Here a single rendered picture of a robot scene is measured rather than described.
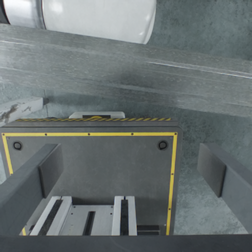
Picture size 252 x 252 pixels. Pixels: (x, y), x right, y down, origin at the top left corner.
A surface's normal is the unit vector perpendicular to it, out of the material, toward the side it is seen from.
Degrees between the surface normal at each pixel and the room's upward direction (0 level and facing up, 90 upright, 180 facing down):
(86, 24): 30
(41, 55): 0
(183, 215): 0
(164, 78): 0
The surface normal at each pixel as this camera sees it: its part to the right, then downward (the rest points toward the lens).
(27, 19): -0.08, 0.80
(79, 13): -0.05, 0.51
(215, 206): 0.00, 0.28
